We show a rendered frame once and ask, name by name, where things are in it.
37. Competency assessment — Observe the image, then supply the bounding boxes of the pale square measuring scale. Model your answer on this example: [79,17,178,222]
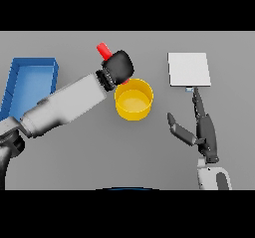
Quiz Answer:
[166,52,212,93]

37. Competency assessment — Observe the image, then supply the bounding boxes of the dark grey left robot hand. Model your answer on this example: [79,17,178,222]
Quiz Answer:
[95,49,135,92]

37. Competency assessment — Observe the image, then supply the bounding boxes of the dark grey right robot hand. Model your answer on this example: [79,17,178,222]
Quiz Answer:
[166,87,220,165]

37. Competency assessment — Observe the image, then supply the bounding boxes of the red beaker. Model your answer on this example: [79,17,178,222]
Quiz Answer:
[96,42,130,86]

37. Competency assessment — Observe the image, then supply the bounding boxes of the blue tray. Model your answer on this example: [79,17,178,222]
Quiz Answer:
[0,57,60,122]

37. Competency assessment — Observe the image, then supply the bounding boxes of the yellow bowl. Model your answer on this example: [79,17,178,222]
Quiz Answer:
[114,78,154,121]

